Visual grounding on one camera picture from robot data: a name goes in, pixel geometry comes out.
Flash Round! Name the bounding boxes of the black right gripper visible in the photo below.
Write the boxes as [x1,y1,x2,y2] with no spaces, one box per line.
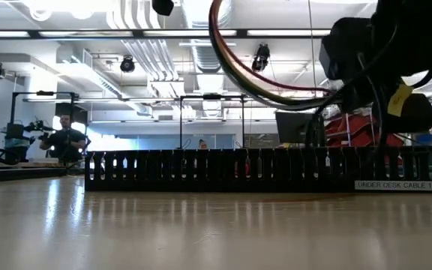
[334,0,432,134]

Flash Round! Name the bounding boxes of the black cable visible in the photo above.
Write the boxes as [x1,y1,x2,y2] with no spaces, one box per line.
[207,0,333,112]

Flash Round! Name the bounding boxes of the black slotted cable raceway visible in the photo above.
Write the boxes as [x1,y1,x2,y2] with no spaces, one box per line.
[83,144,432,194]

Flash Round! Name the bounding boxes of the black cable bundle sleeve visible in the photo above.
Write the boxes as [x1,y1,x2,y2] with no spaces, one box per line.
[151,0,176,17]

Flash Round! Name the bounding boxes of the red storage bin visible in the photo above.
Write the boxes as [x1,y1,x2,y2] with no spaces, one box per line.
[384,133,405,148]
[326,112,377,148]

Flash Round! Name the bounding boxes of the white raceway label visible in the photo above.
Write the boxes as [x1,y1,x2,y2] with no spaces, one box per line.
[353,179,432,192]

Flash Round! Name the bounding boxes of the black monitor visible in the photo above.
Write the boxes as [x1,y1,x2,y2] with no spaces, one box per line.
[274,111,318,149]

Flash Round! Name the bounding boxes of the yellow cable tag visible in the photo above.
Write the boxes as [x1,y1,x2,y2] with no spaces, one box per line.
[386,82,415,118]

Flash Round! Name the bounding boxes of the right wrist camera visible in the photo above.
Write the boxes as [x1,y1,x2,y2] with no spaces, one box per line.
[319,16,375,82]

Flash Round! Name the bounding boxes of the thin hanging cable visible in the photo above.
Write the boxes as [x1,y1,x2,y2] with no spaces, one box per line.
[307,0,318,93]

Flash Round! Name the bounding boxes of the black overhead camera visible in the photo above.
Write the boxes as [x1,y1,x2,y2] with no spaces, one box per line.
[250,43,272,74]

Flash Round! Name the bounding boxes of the black background frame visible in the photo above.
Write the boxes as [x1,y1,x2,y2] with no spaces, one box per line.
[179,93,248,151]
[10,90,79,136]

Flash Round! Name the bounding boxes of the silver ventilation duct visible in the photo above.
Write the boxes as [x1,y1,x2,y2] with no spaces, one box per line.
[190,0,233,118]

